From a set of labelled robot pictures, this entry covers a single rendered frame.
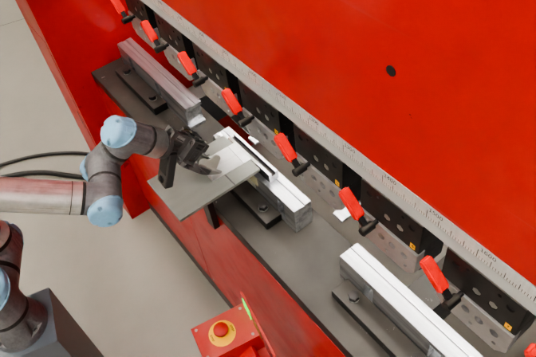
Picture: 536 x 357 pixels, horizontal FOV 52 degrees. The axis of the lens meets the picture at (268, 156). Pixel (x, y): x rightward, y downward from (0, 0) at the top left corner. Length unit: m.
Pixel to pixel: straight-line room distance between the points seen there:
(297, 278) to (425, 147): 0.70
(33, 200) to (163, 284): 1.38
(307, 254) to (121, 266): 1.35
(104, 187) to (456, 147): 0.78
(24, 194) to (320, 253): 0.74
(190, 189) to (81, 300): 1.26
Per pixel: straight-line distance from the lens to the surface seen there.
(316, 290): 1.43
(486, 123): 0.73
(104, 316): 2.56
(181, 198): 1.49
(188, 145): 1.40
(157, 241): 2.69
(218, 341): 1.50
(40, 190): 1.25
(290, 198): 1.48
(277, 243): 1.50
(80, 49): 2.17
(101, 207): 1.24
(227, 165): 1.53
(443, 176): 0.85
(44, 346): 1.66
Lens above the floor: 2.13
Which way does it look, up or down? 47 degrees down
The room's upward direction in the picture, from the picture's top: 9 degrees counter-clockwise
